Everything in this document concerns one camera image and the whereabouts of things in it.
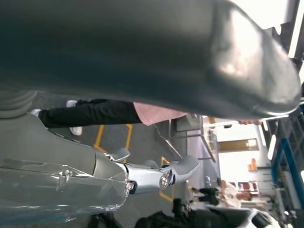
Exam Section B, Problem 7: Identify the person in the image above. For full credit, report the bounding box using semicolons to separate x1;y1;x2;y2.
29;99;262;136
189;186;221;207
220;180;253;209

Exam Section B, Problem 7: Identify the steel table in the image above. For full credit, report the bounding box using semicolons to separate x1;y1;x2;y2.
154;114;220;163

